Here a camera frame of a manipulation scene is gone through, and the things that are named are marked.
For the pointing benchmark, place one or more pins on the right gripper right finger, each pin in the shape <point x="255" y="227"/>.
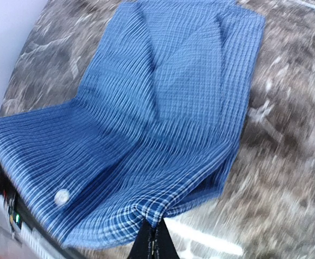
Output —
<point x="163" y="247"/>

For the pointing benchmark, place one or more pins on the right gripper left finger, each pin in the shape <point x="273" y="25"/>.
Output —
<point x="143" y="246"/>

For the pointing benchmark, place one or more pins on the blue checked long sleeve shirt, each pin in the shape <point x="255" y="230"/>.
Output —
<point x="153" y="130"/>

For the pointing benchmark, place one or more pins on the white slotted cable duct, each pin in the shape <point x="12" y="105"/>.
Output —
<point x="33" y="243"/>

